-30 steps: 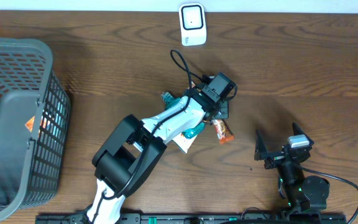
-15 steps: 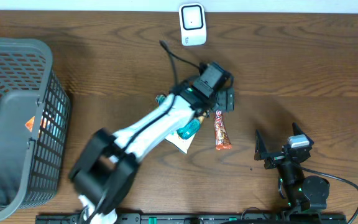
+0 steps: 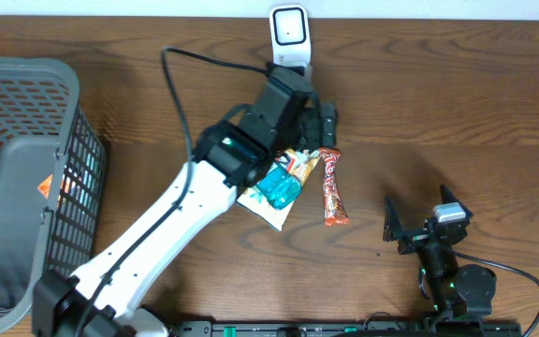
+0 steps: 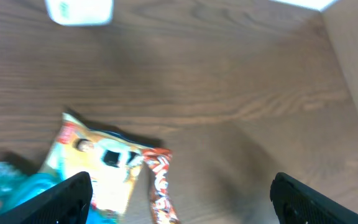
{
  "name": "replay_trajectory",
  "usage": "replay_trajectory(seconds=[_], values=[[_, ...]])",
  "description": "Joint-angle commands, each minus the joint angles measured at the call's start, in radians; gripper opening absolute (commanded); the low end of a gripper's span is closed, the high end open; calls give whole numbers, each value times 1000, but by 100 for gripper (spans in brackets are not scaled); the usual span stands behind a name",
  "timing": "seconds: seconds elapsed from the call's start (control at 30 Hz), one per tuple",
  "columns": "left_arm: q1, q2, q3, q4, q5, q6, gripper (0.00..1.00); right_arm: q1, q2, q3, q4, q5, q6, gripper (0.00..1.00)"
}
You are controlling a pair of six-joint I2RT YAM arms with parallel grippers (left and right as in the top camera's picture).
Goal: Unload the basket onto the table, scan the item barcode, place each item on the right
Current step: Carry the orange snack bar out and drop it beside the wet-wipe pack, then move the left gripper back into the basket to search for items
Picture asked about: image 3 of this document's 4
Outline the white barcode scanner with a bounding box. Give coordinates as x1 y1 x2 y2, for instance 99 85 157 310
269 5 312 67

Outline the small orange snack packet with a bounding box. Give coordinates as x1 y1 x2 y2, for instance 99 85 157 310
37 175 76 198

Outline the yellow white snack bag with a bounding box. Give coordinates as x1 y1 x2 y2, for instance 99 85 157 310
237 150 320 231

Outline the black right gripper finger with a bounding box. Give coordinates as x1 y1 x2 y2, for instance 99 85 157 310
383 196 403 242
440 184 473 219

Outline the grey plastic mesh basket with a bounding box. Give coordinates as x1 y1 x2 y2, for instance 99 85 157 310
0 57 107 333

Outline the blue Listerine mouthwash bottle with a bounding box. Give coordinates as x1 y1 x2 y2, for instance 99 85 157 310
256 165 302 210

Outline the orange red candy bar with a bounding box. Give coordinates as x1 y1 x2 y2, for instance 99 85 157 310
320 148 349 227

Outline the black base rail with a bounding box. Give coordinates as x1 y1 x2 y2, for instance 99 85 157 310
169 317 522 337

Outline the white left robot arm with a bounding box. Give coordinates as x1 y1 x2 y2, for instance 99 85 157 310
32 61 337 336

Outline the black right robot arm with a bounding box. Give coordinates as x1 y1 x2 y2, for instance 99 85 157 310
383 184 497 319

